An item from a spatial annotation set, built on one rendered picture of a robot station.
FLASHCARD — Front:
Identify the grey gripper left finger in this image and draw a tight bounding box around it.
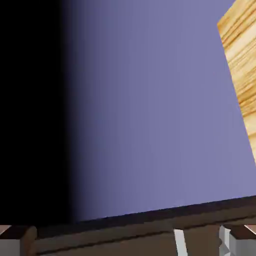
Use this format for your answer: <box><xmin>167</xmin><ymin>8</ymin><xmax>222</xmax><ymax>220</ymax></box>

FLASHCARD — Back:
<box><xmin>0</xmin><ymin>224</ymin><xmax>38</xmax><ymax>256</ymax></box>

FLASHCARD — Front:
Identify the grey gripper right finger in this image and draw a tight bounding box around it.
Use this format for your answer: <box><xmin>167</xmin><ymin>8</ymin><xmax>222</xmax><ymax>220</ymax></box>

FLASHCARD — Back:
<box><xmin>218</xmin><ymin>223</ymin><xmax>256</xmax><ymax>256</ymax></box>

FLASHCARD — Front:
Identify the light wood cabinet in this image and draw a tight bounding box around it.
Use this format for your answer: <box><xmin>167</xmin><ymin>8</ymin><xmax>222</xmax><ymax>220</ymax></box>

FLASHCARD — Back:
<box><xmin>216</xmin><ymin>0</ymin><xmax>256</xmax><ymax>169</ymax></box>

